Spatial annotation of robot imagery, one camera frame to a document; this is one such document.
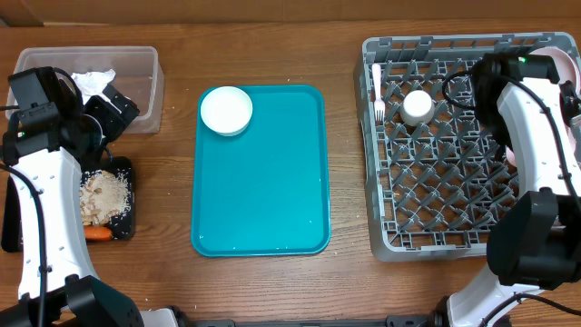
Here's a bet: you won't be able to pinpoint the white tissue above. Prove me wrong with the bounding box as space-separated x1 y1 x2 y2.
72 69 116 102

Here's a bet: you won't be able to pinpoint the white round plate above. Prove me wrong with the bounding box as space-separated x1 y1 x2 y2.
506 128 576 167

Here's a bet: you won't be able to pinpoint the orange carrot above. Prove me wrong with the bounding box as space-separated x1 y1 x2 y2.
84 226 113 242

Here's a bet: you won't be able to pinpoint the white plastic cup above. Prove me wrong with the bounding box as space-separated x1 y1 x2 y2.
400 90 435 126

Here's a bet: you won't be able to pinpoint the white bowl with crumbs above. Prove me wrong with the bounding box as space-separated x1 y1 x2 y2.
200 86 253 136

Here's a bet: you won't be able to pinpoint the white plastic fork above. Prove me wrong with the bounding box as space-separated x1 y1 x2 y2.
371 64 386 123

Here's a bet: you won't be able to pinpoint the pink bowl with cereal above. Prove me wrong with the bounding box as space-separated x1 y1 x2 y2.
531 46 580 94

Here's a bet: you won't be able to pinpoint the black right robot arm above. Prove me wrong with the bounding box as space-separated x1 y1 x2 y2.
427 53 580 326

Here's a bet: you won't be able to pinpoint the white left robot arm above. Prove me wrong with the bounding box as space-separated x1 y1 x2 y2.
1 66 189 326

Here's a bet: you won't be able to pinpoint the grey dishwasher rack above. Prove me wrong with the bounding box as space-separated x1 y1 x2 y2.
354 32 580 262

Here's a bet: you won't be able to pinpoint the black tray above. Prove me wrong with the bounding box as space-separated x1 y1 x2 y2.
1 157 135 253

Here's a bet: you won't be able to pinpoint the clear plastic bin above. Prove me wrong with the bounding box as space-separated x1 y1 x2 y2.
15 46 164 134

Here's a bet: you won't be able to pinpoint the spilled rice and peanuts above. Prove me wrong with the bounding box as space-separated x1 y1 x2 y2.
80 170 131 226

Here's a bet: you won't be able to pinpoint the teal serving tray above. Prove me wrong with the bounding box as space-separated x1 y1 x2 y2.
191 84 331 257

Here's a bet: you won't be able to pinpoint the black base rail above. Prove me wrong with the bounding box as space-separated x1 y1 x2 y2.
189 315 431 327

